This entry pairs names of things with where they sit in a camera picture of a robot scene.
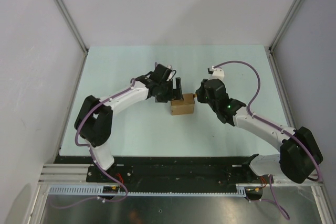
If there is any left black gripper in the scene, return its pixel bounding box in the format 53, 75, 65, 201
155, 78, 183, 103

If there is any right aluminium corner post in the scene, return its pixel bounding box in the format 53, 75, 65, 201
268, 0, 305, 52

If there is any aluminium front rail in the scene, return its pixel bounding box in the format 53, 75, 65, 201
38, 164, 322, 185

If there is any aluminium corner post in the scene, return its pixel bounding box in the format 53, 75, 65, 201
53, 0, 89, 56
268, 0, 305, 52

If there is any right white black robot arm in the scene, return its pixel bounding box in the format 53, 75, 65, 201
196, 79, 323, 184

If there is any right aluminium side rail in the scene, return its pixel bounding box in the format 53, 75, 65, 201
265, 47, 297, 128

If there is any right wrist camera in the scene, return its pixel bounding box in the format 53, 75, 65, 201
208, 66, 225, 81

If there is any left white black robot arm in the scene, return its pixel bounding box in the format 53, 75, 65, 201
74, 64, 183, 182

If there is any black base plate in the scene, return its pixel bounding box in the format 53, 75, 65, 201
54, 156, 289, 200

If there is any grey slotted cable duct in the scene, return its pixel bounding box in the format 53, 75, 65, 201
48, 183, 266, 198

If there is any left aluminium corner post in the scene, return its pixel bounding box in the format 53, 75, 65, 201
53, 0, 89, 56

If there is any brown cardboard express box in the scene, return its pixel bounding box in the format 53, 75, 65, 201
171, 93, 195, 115

